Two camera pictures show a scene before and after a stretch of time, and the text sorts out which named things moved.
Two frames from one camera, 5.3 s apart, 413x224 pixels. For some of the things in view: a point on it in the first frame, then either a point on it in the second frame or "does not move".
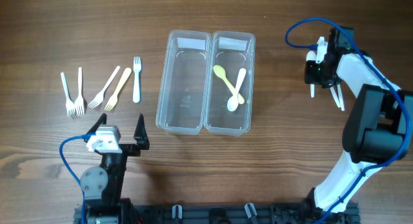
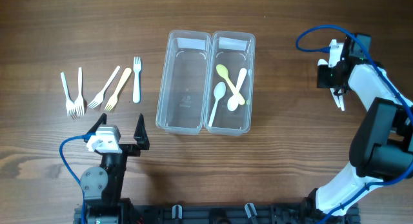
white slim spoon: [311, 55] to [219, 90]
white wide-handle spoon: [233, 102] does not move
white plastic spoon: [341, 96] does not move
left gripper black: [141, 138] does not move
